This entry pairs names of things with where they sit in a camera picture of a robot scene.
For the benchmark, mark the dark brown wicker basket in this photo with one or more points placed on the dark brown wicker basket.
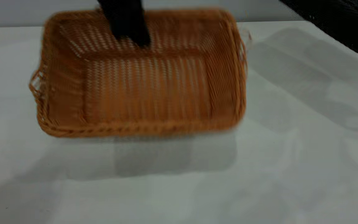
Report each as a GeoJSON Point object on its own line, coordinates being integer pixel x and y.
{"type": "Point", "coordinates": [346, 21]}

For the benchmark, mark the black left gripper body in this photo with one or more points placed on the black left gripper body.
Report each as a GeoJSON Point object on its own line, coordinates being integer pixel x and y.
{"type": "Point", "coordinates": [121, 12]}

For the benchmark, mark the light brown wicker basket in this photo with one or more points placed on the light brown wicker basket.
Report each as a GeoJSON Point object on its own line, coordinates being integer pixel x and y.
{"type": "Point", "coordinates": [141, 90]}

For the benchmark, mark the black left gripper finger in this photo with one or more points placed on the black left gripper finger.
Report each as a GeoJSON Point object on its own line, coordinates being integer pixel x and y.
{"type": "Point", "coordinates": [135, 36]}

